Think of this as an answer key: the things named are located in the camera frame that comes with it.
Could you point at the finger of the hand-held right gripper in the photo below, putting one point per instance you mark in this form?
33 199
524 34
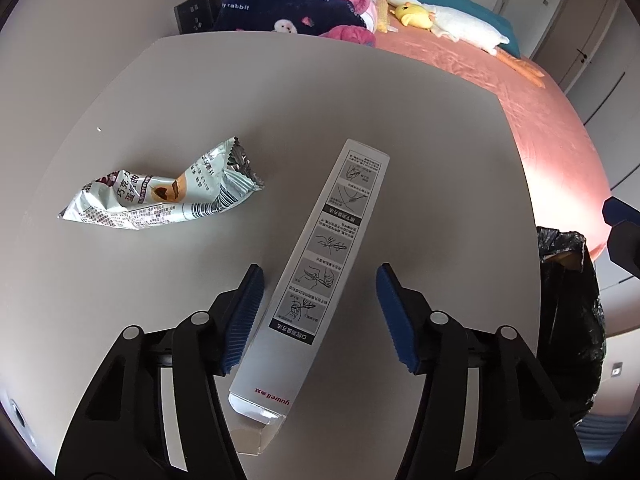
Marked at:
622 210

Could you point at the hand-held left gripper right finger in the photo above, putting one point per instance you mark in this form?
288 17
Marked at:
397 320

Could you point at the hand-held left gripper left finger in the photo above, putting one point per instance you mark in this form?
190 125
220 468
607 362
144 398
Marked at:
242 320

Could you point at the long white cardboard box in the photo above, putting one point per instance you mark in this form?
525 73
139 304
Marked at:
320 240

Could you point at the black trash bag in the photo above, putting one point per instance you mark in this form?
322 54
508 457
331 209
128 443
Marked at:
570 310

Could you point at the bed with pink sheet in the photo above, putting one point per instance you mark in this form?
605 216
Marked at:
550 150

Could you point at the crumpled pale snack wrapper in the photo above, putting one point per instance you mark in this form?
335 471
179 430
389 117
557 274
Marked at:
125 205

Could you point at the white goose plush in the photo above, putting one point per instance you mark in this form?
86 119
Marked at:
465 27

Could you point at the teal pillow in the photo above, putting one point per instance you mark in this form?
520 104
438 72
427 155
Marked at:
480 15

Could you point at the yellow duck plush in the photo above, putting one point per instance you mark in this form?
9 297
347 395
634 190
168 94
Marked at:
415 15

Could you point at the yellow spotted plush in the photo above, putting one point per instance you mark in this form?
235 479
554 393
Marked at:
384 17

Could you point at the white pink printed quilt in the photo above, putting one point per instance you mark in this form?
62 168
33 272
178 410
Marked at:
370 15

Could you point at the black socket panel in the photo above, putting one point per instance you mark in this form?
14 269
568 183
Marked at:
200 10

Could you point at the navy printed blanket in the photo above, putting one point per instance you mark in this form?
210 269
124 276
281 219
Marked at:
260 5

